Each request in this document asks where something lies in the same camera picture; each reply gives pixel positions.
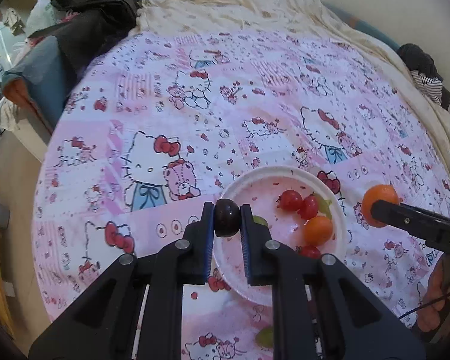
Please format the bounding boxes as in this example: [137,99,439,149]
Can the red cherry tomato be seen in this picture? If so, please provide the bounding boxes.
[297,194,320,221]
[296,245,322,259]
[277,189,302,212]

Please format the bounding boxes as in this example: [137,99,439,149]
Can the small orange mandarin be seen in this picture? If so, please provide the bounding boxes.
[303,215,334,246]

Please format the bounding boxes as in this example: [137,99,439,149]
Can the green grape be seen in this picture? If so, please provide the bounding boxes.
[255,325,274,350]
[253,215,268,227]

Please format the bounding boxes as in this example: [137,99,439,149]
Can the dark purple grape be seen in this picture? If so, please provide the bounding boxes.
[214,198,241,238]

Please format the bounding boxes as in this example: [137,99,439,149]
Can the person's right hand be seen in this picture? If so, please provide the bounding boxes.
[415,254,450,334]

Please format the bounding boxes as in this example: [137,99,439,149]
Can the pink strawberry pattern plate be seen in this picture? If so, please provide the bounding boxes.
[213,166,347,306]

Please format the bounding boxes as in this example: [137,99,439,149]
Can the black and striped clothes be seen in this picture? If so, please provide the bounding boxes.
[397,43,450,111]

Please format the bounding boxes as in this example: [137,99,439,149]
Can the pink Hello Kitty bedsheet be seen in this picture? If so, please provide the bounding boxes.
[33,32,450,359]

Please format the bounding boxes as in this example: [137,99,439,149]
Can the blue orange cushion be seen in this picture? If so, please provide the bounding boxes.
[1,36,77,133]

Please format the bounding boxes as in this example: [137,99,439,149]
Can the black jacket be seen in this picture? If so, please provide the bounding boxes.
[29,0,140,77]

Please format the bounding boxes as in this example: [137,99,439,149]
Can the cream blanket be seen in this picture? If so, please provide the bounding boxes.
[130,0,450,175]

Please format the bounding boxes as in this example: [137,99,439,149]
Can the black cable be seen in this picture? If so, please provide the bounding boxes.
[397,280,450,321]

